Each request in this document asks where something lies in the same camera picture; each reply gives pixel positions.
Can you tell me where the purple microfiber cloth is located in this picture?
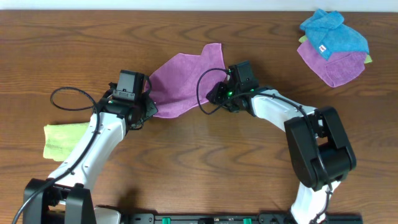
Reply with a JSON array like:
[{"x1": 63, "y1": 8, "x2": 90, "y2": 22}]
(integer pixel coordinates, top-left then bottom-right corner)
[{"x1": 145, "y1": 43, "x2": 226, "y2": 119}]

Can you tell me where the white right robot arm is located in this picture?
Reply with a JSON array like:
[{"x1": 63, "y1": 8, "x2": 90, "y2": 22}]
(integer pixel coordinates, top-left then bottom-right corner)
[{"x1": 206, "y1": 82, "x2": 362, "y2": 223}]

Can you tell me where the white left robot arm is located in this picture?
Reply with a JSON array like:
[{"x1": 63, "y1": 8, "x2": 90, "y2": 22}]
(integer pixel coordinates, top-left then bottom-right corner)
[{"x1": 16, "y1": 93, "x2": 157, "y2": 224}]

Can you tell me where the folded light green cloth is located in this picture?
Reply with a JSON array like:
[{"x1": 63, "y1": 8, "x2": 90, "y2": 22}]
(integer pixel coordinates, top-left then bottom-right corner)
[{"x1": 43, "y1": 123, "x2": 89, "y2": 162}]

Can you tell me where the purple cloth in pile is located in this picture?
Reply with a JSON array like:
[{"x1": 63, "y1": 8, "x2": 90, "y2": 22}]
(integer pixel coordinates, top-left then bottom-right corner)
[{"x1": 297, "y1": 40, "x2": 368, "y2": 88}]

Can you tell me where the blue cloth with tag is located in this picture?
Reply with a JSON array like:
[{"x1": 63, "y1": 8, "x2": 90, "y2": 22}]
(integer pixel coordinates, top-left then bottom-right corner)
[{"x1": 300, "y1": 9, "x2": 369, "y2": 60}]

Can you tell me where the green cloth under pile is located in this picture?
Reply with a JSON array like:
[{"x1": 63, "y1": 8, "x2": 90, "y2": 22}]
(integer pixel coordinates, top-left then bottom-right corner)
[{"x1": 298, "y1": 35, "x2": 373, "y2": 63}]

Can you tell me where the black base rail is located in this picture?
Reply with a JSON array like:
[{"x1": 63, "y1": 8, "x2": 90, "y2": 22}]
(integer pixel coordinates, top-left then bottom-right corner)
[{"x1": 124, "y1": 212, "x2": 364, "y2": 224}]

